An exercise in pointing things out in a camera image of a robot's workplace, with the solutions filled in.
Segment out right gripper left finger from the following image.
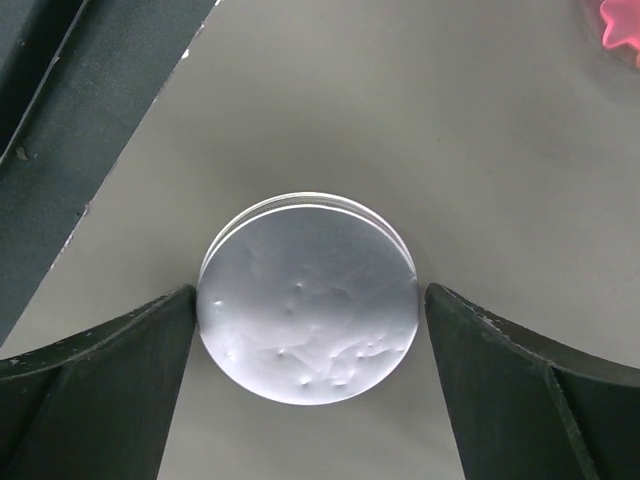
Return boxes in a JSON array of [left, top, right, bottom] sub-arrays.
[[1, 285, 195, 479]]

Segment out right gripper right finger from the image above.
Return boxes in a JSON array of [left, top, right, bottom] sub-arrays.
[[425, 283, 639, 479]]

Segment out clear round jar lid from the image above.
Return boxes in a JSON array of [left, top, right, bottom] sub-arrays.
[[196, 192, 420, 406]]

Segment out clear round jar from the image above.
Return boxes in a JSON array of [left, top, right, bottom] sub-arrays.
[[574, 0, 639, 72]]

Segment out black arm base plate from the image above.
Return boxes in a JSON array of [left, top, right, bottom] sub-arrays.
[[1, 1, 214, 336]]

